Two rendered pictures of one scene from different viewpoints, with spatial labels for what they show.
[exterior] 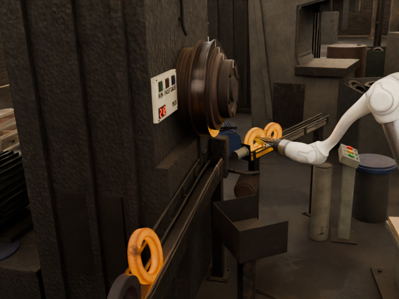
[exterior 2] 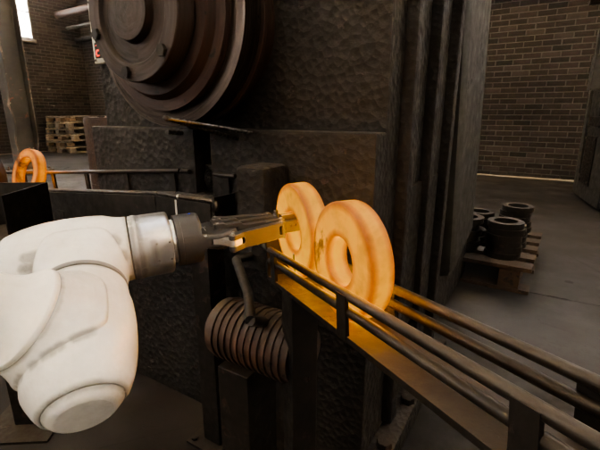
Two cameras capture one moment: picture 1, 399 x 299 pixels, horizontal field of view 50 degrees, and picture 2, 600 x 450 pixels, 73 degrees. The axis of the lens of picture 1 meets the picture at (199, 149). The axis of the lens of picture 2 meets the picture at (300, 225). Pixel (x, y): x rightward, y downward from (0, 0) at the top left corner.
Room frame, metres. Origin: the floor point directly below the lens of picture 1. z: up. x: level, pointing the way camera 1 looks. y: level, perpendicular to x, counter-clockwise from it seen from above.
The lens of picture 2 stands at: (2.63, -0.96, 0.91)
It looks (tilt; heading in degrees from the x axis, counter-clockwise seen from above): 15 degrees down; 106
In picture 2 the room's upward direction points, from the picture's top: straight up
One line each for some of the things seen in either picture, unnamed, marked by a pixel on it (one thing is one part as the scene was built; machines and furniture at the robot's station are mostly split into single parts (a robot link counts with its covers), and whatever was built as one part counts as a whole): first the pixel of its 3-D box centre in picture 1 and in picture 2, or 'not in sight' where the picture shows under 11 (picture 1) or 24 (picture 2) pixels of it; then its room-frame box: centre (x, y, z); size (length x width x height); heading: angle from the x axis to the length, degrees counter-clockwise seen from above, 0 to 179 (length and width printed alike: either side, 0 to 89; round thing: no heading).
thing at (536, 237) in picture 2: not in sight; (436, 221); (2.80, 1.78, 0.22); 1.20 x 0.81 x 0.44; 162
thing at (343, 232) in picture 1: (346, 194); not in sight; (2.54, -0.95, 0.31); 0.24 x 0.16 x 0.62; 164
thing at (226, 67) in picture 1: (229, 89); (137, 12); (2.05, -0.15, 1.11); 0.28 x 0.06 x 0.28; 164
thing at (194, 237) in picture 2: (275, 144); (204, 236); (2.34, -0.44, 0.73); 0.09 x 0.08 x 0.07; 40
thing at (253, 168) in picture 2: (218, 156); (264, 216); (2.31, -0.11, 0.68); 0.11 x 0.08 x 0.24; 74
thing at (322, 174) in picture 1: (320, 202); not in sight; (2.54, -0.79, 0.26); 0.12 x 0.12 x 0.52
